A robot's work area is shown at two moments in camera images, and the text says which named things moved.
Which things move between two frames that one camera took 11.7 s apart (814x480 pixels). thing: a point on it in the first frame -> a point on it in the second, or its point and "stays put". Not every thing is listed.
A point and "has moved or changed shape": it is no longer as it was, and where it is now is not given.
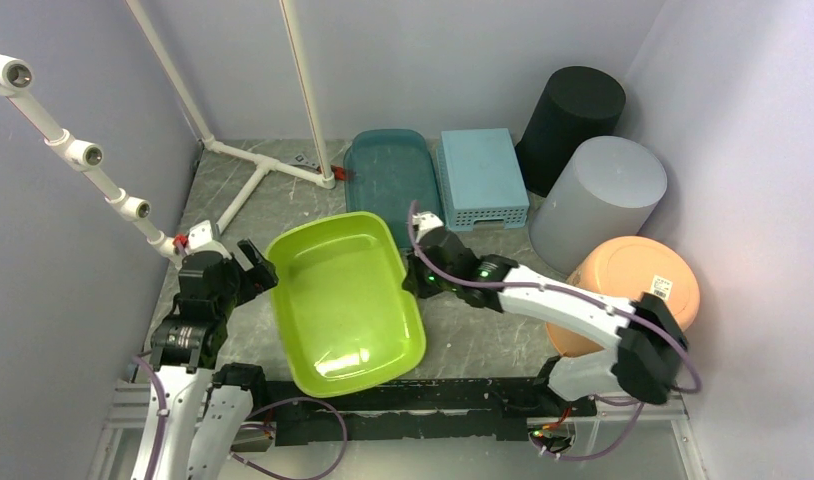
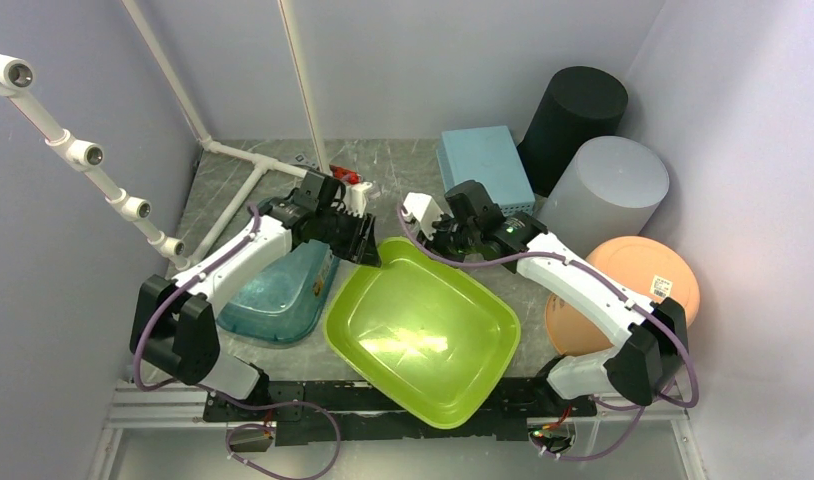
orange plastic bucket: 626,268 stays put
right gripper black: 413,281 -> 434,244
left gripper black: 254,280 -> 361,248
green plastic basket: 346,320 has moved or changed shape
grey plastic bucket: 610,189 stays put
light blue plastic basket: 480,179 stays put
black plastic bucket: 579,104 stays put
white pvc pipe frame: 10,76 stays put
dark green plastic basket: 385,170 -> 285,303
